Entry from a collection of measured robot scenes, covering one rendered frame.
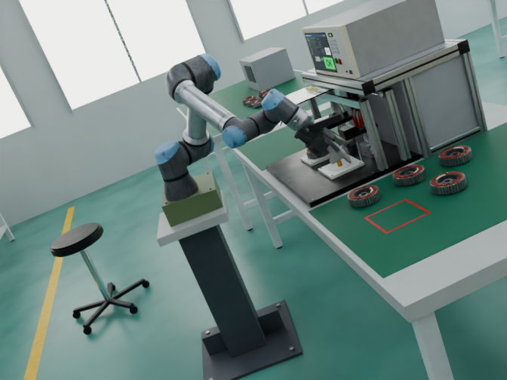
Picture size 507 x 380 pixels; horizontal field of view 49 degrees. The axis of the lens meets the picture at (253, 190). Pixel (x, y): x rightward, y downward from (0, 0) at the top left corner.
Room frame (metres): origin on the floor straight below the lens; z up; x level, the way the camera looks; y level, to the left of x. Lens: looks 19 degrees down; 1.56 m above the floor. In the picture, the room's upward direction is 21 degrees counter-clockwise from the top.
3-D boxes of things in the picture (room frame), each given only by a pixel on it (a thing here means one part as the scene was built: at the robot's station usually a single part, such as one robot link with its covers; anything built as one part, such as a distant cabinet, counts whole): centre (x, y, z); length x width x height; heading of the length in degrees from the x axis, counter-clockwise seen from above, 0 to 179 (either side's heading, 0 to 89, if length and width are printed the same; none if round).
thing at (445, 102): (1.99, -0.79, 0.91); 0.28 x 0.03 x 0.32; 97
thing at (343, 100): (2.28, -0.45, 1.03); 0.62 x 0.01 x 0.03; 7
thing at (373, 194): (1.80, -0.36, 0.77); 0.11 x 0.11 x 0.04
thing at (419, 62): (2.31, -0.67, 1.09); 0.68 x 0.44 x 0.05; 7
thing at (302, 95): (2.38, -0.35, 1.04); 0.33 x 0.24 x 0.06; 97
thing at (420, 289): (2.30, -0.60, 0.72); 2.20 x 1.01 x 0.05; 7
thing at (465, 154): (1.84, -0.72, 0.77); 0.11 x 0.11 x 0.04
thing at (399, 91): (2.30, -0.61, 0.92); 0.66 x 0.01 x 0.30; 7
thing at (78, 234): (3.35, 1.15, 0.28); 0.54 x 0.49 x 0.56; 97
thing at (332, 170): (2.14, -0.37, 0.78); 0.15 x 0.15 x 0.01; 7
